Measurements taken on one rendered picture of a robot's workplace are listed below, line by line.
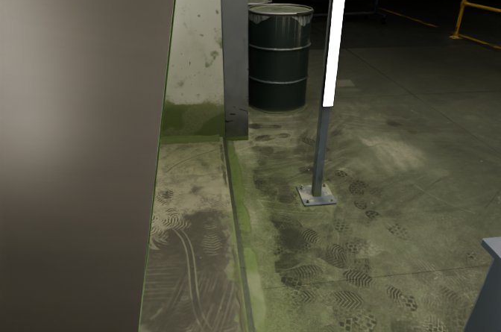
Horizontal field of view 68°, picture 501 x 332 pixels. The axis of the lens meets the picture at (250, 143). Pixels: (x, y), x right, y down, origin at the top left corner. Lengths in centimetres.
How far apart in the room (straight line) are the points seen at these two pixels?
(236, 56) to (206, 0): 42
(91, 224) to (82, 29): 25
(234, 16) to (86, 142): 223
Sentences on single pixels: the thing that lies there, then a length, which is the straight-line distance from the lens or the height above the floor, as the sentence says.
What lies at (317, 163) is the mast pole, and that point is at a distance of 219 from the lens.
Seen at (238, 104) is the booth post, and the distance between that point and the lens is 281.
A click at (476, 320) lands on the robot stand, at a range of 137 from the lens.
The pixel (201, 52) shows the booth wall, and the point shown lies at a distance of 267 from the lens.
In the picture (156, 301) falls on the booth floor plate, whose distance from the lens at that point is 173.
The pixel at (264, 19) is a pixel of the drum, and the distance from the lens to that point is 321.
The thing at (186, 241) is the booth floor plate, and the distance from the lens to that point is 196.
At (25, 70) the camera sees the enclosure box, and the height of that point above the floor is 124.
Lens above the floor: 135
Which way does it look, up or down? 28 degrees down
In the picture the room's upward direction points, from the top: straight up
